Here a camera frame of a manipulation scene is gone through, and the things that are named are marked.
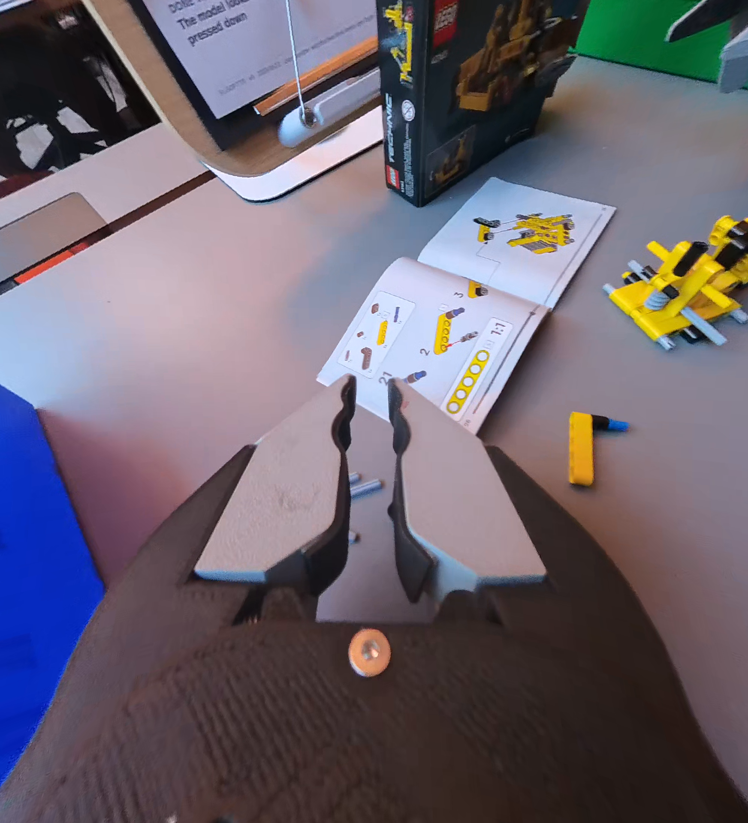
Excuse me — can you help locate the yellow lego vehicle model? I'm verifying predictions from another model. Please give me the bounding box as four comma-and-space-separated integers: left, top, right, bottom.
602, 215, 748, 351

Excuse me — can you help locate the black lego set box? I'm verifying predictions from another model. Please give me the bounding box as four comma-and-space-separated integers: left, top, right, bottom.
376, 0, 590, 208

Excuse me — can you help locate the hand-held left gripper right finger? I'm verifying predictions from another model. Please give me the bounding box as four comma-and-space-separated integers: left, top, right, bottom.
387, 378, 549, 605

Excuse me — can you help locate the curved wooden stand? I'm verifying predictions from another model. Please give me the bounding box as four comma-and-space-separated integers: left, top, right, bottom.
81, 0, 388, 177

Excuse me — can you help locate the open lego instruction booklet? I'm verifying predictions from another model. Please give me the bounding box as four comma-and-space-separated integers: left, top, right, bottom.
316, 177, 617, 425

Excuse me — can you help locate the white rounded base plate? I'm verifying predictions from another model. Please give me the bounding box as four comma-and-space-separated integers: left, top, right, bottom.
203, 106, 388, 203

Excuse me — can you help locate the white cylindrical bar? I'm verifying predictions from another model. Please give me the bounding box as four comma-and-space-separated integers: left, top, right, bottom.
277, 67, 383, 147

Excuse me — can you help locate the yellow lego beam with pin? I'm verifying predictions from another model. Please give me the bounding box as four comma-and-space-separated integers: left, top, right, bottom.
568, 411, 630, 486

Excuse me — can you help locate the white printed paper sheet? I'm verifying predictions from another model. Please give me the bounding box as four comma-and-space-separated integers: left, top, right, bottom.
141, 0, 378, 120

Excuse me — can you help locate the blue panel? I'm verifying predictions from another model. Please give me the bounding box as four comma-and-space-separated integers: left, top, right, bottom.
0, 360, 106, 823

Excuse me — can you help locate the thin metal rod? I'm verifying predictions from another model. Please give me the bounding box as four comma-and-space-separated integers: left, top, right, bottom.
283, 0, 316, 126

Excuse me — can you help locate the green plastic bin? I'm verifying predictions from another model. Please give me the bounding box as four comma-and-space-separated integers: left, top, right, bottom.
575, 0, 748, 94

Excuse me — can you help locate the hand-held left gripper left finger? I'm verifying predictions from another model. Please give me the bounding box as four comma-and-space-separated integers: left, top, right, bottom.
194, 375, 357, 598

